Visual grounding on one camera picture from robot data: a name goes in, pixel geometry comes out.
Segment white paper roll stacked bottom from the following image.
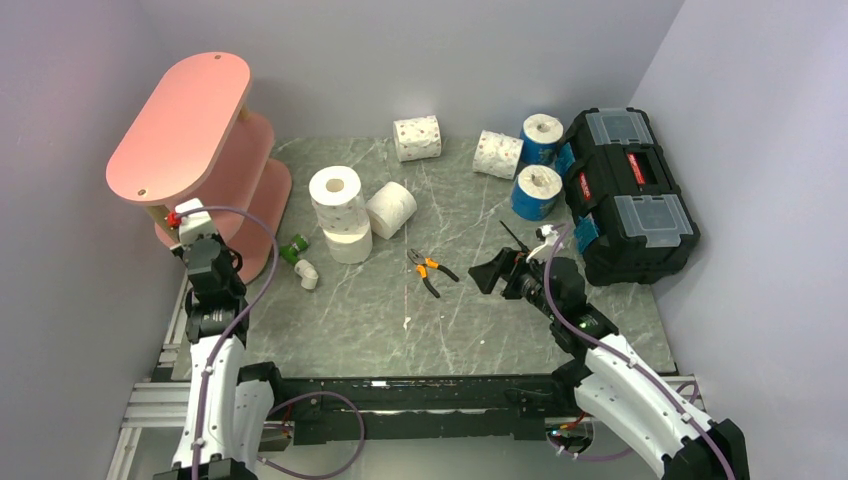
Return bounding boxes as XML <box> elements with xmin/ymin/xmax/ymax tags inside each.
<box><xmin>323</xmin><ymin>223</ymin><xmax>373</xmax><ymax>264</ymax></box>

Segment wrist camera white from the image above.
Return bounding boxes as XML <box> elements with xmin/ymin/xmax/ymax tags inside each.
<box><xmin>165</xmin><ymin>198</ymin><xmax>218</xmax><ymax>246</ymax></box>
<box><xmin>526</xmin><ymin>224</ymin><xmax>564</xmax><ymax>263</ymax></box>

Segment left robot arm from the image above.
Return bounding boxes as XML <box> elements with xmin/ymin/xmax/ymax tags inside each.
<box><xmin>158</xmin><ymin>234</ymin><xmax>288</xmax><ymax>479</ymax></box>

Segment floral paper roll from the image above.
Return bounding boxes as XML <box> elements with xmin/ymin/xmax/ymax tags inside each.
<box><xmin>309</xmin><ymin>166</ymin><xmax>370</xmax><ymax>234</ymax></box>
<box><xmin>392</xmin><ymin>115</ymin><xmax>442</xmax><ymax>163</ymax></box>
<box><xmin>472</xmin><ymin>130</ymin><xmax>524</xmax><ymax>180</ymax></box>

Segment orange handled pliers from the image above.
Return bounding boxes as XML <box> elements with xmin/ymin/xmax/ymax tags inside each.
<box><xmin>407</xmin><ymin>249</ymin><xmax>459</xmax><ymax>298</ymax></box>

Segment white pipe elbow fitting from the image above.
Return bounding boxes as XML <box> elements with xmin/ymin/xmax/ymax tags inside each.
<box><xmin>294</xmin><ymin>259</ymin><xmax>320</xmax><ymax>291</ymax></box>

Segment orange handled screwdriver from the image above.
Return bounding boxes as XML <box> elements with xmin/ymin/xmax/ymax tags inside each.
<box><xmin>499</xmin><ymin>220</ymin><xmax>530</xmax><ymax>254</ymax></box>

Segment pink three-tier shelf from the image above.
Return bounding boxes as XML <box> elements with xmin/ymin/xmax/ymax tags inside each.
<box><xmin>106</xmin><ymin>52</ymin><xmax>292</xmax><ymax>283</ymax></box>

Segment white paper roll lying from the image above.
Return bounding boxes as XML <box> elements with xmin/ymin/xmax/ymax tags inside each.
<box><xmin>366</xmin><ymin>181</ymin><xmax>418</xmax><ymax>240</ymax></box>

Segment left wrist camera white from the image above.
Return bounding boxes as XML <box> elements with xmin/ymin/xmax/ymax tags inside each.
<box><xmin>165</xmin><ymin>198</ymin><xmax>218</xmax><ymax>246</ymax></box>

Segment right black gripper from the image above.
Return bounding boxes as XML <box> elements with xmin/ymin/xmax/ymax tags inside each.
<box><xmin>468</xmin><ymin>247</ymin><xmax>560</xmax><ymax>321</ymax></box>

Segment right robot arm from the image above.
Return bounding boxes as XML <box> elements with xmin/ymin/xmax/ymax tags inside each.
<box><xmin>468</xmin><ymin>248</ymin><xmax>750</xmax><ymax>479</ymax></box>

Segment green pipe fitting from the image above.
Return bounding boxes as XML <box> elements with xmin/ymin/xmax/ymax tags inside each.
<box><xmin>278</xmin><ymin>234</ymin><xmax>309</xmax><ymax>266</ymax></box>

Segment blue roll front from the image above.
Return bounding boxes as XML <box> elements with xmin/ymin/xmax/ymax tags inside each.
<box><xmin>510</xmin><ymin>165</ymin><xmax>563</xmax><ymax>221</ymax></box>

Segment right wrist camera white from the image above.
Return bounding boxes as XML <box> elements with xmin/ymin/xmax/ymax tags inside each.
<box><xmin>526</xmin><ymin>224</ymin><xmax>564</xmax><ymax>263</ymax></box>

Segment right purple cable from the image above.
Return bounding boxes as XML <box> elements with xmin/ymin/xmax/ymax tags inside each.
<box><xmin>541</xmin><ymin>223</ymin><xmax>738</xmax><ymax>480</ymax></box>

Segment blue roll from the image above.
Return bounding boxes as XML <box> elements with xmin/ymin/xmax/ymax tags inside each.
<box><xmin>519</xmin><ymin>113</ymin><xmax>565</xmax><ymax>165</ymax></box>
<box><xmin>510</xmin><ymin>165</ymin><xmax>563</xmax><ymax>221</ymax></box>

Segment floral paper roll stacked top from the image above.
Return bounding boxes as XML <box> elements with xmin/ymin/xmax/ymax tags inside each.
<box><xmin>309</xmin><ymin>166</ymin><xmax>370</xmax><ymax>234</ymax></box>

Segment black plastic toolbox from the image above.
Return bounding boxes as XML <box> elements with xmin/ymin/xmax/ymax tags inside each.
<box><xmin>555</xmin><ymin>107</ymin><xmax>701</xmax><ymax>286</ymax></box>

